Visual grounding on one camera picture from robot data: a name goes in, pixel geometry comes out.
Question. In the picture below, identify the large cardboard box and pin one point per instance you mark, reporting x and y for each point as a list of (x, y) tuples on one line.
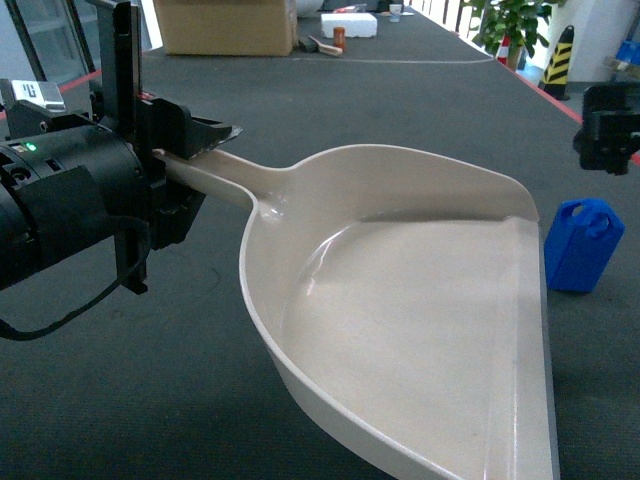
[(227, 28)]

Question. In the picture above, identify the small orange bottle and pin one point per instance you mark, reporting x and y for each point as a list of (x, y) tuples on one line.
[(339, 37)]

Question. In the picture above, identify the yellow black traffic cone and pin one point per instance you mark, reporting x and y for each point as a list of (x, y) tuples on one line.
[(554, 79)]

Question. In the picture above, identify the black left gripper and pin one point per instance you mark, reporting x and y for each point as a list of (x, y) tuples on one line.
[(171, 208)]

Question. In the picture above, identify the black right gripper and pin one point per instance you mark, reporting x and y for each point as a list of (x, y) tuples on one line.
[(609, 134)]

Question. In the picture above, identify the wooden handled brush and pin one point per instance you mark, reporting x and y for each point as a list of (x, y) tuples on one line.
[(311, 44)]

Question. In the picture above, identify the beige plastic dustpan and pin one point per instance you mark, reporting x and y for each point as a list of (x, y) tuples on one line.
[(400, 294)]

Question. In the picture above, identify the white foam box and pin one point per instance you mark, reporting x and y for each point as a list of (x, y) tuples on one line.
[(355, 25)]

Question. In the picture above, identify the blue plastic block part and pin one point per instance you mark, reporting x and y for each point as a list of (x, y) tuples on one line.
[(581, 240)]

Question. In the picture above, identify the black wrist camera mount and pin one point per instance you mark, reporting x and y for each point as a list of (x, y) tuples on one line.
[(120, 50)]

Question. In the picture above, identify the red white traffic cone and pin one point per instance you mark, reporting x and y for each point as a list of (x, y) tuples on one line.
[(503, 50)]

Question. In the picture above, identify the white paper cup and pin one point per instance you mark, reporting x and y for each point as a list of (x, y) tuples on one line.
[(395, 12)]

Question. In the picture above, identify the green potted plant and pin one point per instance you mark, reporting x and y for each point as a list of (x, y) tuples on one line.
[(518, 20)]

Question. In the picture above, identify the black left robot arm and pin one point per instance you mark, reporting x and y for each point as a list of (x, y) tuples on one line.
[(72, 180)]

